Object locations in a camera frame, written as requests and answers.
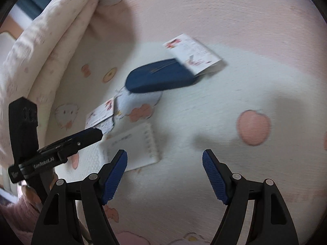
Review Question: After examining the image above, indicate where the person's left forearm pink sleeve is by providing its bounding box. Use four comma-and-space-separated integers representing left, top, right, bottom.
0, 184, 86, 245

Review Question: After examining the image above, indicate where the pink white printed bed sheet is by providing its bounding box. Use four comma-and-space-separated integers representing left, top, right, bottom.
46, 0, 327, 245

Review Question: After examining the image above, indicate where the cream folded quilt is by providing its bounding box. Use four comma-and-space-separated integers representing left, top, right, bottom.
0, 0, 103, 192

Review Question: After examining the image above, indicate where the white floral card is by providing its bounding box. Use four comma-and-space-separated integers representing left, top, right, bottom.
163, 34, 225, 76
85, 97, 116, 134

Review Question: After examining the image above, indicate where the white spiral notebook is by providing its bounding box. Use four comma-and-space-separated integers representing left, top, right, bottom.
98, 122, 162, 172

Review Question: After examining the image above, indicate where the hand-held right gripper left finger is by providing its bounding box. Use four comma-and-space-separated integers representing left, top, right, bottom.
31, 149, 128, 245

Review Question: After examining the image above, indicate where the navy blue glasses case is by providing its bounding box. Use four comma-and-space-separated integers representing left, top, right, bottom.
125, 59, 201, 94

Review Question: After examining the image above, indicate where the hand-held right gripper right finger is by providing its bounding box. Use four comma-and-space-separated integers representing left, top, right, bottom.
202, 149, 299, 245

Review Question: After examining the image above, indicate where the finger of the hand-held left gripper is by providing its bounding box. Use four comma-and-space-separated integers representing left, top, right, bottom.
38, 128, 104, 159

